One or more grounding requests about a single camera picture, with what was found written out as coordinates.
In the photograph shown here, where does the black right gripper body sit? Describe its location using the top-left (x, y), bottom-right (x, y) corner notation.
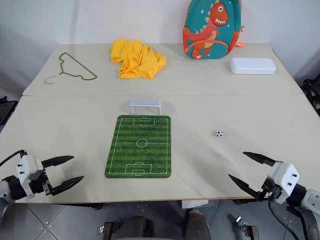
top-left (259, 176), bottom-right (283, 201)

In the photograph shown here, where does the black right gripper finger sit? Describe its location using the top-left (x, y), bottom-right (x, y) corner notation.
top-left (227, 173), bottom-right (265, 203)
top-left (242, 151), bottom-right (284, 167)

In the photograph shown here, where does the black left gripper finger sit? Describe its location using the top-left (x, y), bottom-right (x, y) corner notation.
top-left (50, 175), bottom-right (85, 197)
top-left (40, 155), bottom-right (76, 169)

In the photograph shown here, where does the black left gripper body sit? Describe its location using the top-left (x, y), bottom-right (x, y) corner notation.
top-left (28, 167), bottom-right (54, 197)

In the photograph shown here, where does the green soccer field mat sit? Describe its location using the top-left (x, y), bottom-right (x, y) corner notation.
top-left (104, 114), bottom-right (174, 180)

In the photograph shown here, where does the dark rounded shape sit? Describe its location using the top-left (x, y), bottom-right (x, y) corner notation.
top-left (186, 209), bottom-right (211, 240)

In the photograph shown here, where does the black wheeled chair base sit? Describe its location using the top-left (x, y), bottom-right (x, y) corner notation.
top-left (299, 76), bottom-right (320, 118)

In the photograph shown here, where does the white rectangular case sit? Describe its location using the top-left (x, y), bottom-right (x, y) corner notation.
top-left (229, 57), bottom-right (277, 75)

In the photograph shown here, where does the small white goal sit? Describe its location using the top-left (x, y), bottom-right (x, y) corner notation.
top-left (127, 98), bottom-right (162, 116)

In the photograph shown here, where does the crumpled yellow shirt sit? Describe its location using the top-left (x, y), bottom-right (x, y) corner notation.
top-left (109, 38), bottom-right (167, 81)

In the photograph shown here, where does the teal dinosaur backpack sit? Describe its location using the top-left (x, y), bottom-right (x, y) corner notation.
top-left (182, 0), bottom-right (247, 61)

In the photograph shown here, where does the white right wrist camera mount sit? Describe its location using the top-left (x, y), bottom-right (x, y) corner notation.
top-left (265, 161), bottom-right (301, 205)

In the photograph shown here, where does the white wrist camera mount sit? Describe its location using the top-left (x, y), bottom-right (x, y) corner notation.
top-left (15, 154), bottom-right (45, 199)
top-left (265, 161), bottom-right (301, 205)

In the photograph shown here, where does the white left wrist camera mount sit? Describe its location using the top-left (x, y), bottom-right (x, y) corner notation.
top-left (15, 154), bottom-right (45, 199)

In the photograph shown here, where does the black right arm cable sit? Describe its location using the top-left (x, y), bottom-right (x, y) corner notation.
top-left (268, 196), bottom-right (305, 240)

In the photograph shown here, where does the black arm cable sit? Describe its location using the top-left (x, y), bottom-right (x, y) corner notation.
top-left (0, 149), bottom-right (28, 168)
top-left (268, 196), bottom-right (305, 240)

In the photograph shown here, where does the metal caster bracket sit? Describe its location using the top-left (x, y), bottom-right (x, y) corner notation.
top-left (98, 221), bottom-right (121, 238)
top-left (234, 215), bottom-right (259, 238)

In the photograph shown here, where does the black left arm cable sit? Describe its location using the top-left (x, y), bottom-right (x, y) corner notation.
top-left (0, 149), bottom-right (28, 168)

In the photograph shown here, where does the black equipment frame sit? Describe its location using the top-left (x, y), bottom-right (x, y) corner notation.
top-left (0, 95), bottom-right (19, 126)

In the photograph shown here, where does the green wire clothes hanger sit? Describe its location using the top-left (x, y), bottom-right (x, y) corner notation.
top-left (44, 52), bottom-right (98, 85)

